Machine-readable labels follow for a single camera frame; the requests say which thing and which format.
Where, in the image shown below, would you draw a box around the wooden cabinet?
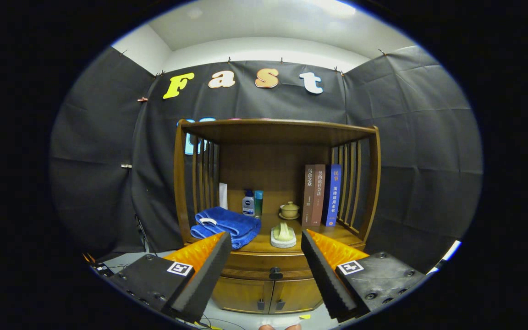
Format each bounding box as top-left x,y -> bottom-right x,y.
174,119 -> 381,315

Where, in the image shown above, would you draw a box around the blue folded towel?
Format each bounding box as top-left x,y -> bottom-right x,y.
190,206 -> 262,250

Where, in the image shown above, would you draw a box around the wooden countertop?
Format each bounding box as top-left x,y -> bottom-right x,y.
186,212 -> 366,253

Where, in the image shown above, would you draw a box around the white bottle with blue cap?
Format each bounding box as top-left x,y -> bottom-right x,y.
242,189 -> 255,217

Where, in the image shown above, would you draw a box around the reddish brown book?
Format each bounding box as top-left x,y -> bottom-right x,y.
312,164 -> 326,226

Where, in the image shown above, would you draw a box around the cream object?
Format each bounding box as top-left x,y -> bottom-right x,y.
270,222 -> 297,249

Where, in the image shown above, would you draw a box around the dark brown book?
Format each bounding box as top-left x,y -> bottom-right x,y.
302,165 -> 316,227

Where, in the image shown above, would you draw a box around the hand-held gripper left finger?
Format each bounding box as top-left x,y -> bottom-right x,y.
104,231 -> 232,324

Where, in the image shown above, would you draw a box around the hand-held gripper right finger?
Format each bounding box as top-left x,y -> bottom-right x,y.
301,229 -> 429,323

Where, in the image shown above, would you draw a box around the orange and black cables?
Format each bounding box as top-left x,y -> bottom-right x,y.
83,253 -> 114,277

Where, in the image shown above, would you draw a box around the white panel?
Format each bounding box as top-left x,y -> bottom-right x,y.
427,240 -> 462,275

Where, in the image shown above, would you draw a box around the wooden drawer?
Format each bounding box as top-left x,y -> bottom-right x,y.
222,251 -> 313,282

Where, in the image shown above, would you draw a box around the black backdrop cloth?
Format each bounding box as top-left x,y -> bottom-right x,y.
49,45 -> 483,275

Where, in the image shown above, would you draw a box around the blue book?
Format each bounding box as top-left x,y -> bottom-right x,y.
322,164 -> 342,227

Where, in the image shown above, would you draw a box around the beige lidded cup with saucer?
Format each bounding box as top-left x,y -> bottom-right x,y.
279,201 -> 300,220

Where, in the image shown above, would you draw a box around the thin black cable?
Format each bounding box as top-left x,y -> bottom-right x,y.
198,314 -> 246,330

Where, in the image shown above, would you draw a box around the wooden cabinet door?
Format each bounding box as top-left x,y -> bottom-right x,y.
212,277 -> 274,314
273,279 -> 323,314

